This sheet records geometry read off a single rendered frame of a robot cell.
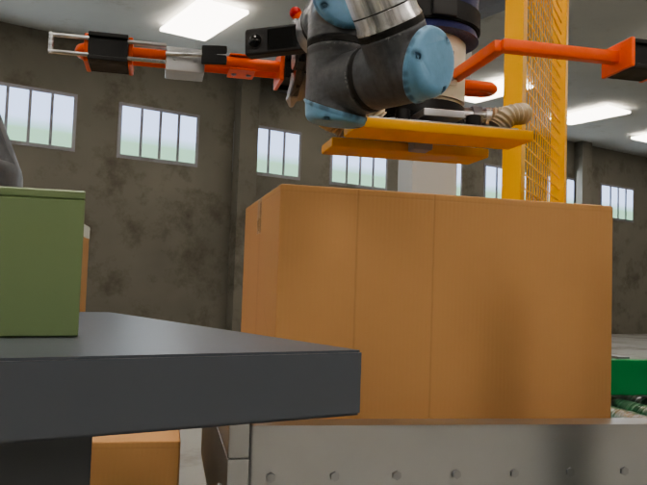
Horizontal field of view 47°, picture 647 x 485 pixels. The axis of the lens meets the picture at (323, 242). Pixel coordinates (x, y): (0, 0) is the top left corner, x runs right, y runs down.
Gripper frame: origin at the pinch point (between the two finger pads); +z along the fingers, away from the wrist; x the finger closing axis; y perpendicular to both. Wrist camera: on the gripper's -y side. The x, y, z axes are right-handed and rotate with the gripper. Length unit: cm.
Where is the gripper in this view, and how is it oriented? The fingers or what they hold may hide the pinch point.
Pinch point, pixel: (288, 66)
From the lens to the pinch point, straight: 142.9
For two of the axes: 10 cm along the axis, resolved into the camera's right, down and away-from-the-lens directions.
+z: -2.2, 0.5, 9.7
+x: 0.3, -10.0, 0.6
